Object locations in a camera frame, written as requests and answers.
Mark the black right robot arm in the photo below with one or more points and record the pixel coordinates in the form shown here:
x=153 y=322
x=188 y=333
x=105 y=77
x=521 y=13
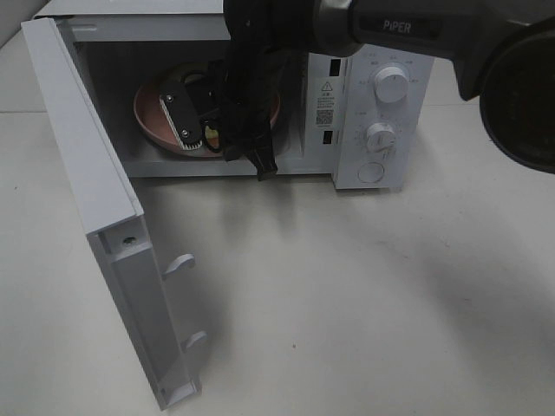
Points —
x=502 y=53

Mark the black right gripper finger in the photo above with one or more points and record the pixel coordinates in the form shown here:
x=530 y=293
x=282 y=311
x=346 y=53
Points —
x=233 y=149
x=258 y=149

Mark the sandwich with white bread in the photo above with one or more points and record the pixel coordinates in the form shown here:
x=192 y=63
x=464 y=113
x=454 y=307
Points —
x=200 y=88

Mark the white lower microwave knob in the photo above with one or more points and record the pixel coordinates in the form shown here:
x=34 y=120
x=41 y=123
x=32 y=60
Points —
x=379 y=137

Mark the white warning label sticker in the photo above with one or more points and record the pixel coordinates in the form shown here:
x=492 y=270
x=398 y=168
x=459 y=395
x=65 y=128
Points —
x=325 y=102

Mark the white upper microwave knob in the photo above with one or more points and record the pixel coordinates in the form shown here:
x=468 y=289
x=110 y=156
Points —
x=391 y=84

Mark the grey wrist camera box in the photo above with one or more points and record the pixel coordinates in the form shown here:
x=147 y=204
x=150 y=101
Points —
x=181 y=115

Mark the pink round plate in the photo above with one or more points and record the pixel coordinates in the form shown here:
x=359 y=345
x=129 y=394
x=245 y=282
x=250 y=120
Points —
x=149 y=114

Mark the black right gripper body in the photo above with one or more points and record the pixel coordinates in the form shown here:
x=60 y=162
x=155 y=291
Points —
x=250 y=76

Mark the white microwave door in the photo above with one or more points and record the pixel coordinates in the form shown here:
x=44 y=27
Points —
x=112 y=216

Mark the white microwave oven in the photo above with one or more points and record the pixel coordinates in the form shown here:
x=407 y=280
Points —
x=122 y=45

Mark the white round door button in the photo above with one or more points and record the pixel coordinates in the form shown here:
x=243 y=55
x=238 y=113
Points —
x=371 y=173

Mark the white microwave knob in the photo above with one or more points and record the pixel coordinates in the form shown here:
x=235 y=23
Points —
x=379 y=137
x=391 y=84

